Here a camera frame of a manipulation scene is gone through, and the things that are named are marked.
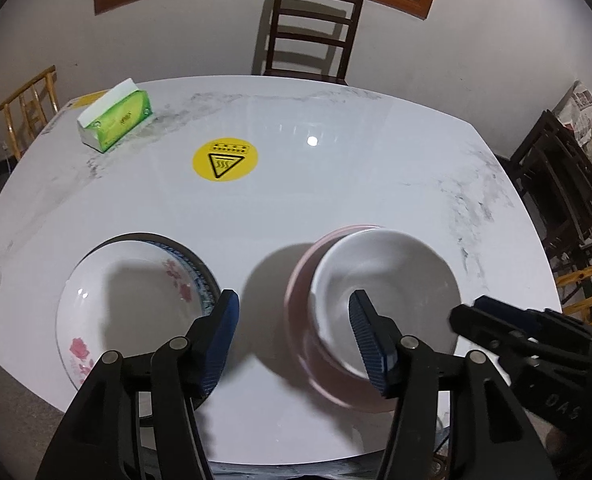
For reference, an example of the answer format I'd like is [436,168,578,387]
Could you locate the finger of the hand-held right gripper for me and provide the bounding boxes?
[473,295,552,333]
[449,303,537,361]

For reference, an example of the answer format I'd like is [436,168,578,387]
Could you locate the bamboo chair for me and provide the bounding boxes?
[556,250,592,331]
[0,65,59,158]

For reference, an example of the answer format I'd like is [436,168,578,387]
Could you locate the white plate with pink flowers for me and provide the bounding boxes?
[56,239,221,396]

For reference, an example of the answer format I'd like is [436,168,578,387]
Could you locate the green tissue box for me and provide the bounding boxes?
[77,78,154,154]

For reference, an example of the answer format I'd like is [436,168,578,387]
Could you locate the white ribbed bowl pink base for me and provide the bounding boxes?
[310,230,462,382]

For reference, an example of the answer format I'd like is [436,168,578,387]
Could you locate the stacked dark wooden chairs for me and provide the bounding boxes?
[506,109,592,261]

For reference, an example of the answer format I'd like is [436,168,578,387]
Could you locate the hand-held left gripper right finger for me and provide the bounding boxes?
[348,289,557,480]

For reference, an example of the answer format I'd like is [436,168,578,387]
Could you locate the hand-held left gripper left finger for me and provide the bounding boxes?
[36,289,241,480]

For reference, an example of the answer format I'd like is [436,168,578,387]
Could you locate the printed paper bundle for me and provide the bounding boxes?
[556,80,592,161]

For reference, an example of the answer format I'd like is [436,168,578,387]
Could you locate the large blue floral plate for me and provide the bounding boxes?
[83,231,223,311]

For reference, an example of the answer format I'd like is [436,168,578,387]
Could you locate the yellow round sticker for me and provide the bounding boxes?
[192,137,259,182]
[70,91,110,109]

